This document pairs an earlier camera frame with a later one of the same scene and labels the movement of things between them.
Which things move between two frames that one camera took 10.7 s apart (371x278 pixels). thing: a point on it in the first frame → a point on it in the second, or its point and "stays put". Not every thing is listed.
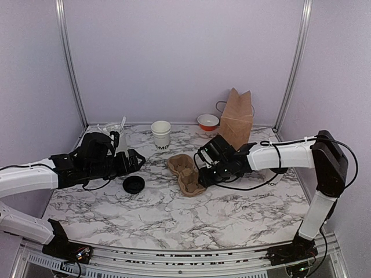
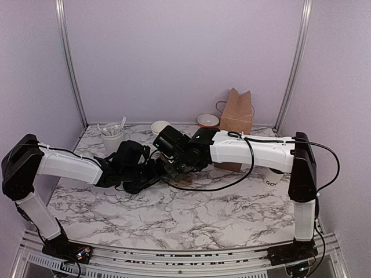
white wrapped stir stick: (123, 123) stays put
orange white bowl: (207, 121) stays put
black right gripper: (206, 179) → (175, 175)
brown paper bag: (236, 121) stays put
